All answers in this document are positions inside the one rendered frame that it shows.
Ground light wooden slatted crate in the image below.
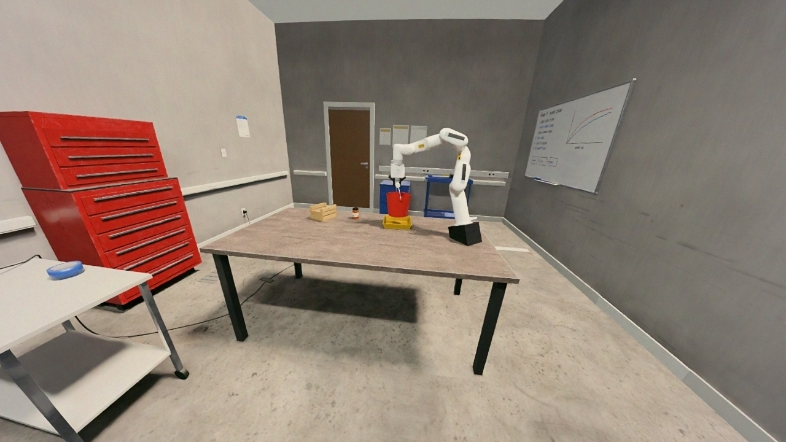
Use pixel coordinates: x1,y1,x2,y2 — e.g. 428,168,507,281
310,203,337,222

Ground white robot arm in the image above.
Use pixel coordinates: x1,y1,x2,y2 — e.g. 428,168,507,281
391,128,477,226

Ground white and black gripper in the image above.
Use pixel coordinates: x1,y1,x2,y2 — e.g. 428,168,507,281
388,163,406,187

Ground yellow shallow tray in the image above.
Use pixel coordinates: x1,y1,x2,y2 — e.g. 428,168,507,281
383,215,412,230

